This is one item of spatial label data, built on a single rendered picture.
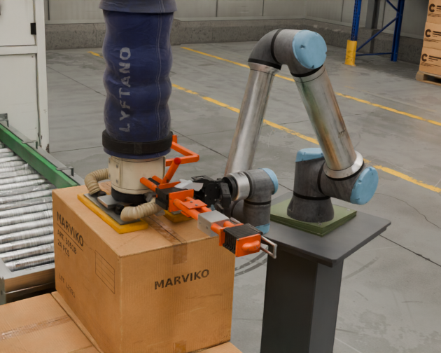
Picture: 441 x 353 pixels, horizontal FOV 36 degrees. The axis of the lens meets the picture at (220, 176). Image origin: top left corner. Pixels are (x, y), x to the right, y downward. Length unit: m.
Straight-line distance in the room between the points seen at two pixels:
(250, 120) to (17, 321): 1.05
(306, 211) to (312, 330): 0.50
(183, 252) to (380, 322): 1.78
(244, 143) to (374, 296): 1.81
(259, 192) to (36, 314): 0.90
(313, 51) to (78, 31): 9.81
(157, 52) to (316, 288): 1.17
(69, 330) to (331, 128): 1.13
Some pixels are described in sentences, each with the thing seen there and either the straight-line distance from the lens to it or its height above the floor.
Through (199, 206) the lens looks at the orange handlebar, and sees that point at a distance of 1.92.
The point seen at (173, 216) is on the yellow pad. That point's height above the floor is 0.96.
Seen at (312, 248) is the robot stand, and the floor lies 0.75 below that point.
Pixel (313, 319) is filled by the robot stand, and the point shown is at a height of 0.39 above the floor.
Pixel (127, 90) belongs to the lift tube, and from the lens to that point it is 2.07.
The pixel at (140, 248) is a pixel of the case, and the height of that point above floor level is 0.94.
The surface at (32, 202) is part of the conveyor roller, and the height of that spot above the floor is 0.54.
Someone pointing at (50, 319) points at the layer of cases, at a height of 0.54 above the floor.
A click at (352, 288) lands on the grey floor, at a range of 3.91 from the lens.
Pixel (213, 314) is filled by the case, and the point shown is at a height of 0.66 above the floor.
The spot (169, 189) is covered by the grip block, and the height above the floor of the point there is 1.09.
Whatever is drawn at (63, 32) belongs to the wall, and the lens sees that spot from 11.76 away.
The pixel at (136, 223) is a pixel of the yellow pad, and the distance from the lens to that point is 2.11.
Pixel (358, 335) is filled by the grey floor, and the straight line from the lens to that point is 3.49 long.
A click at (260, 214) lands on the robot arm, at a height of 0.97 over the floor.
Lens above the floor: 1.80
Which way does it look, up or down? 19 degrees down
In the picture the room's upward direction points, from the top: 3 degrees clockwise
